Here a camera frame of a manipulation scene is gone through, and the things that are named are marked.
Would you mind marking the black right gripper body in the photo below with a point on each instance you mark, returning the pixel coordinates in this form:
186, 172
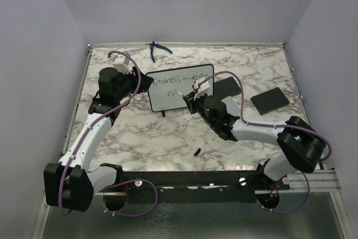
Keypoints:
210, 121

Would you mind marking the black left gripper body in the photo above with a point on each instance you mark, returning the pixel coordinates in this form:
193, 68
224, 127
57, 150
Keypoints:
129, 84

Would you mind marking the black framed whiteboard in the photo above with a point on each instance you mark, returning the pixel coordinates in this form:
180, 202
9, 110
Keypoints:
168, 85

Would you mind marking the black rectangular eraser block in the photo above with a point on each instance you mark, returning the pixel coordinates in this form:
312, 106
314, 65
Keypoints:
226, 87

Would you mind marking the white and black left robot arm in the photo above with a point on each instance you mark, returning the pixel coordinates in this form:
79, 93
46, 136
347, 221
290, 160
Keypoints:
69, 185

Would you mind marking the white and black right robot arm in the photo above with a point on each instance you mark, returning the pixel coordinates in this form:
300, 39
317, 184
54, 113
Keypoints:
301, 146

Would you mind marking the black marker cap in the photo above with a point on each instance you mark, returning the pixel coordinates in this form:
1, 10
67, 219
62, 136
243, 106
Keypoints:
197, 152

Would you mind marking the black flat pad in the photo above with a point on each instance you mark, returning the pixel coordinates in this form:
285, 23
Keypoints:
269, 101

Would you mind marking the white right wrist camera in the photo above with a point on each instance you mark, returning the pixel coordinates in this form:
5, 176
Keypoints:
201, 87

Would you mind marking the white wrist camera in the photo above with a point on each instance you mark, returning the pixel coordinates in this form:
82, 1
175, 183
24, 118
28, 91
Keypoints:
120, 63
201, 87

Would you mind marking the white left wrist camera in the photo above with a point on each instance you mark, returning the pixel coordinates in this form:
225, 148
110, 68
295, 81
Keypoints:
120, 63

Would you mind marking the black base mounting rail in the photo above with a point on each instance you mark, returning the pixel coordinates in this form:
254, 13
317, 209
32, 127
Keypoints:
148, 187

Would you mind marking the aluminium frame profile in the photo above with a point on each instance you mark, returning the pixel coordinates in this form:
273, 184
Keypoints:
320, 181

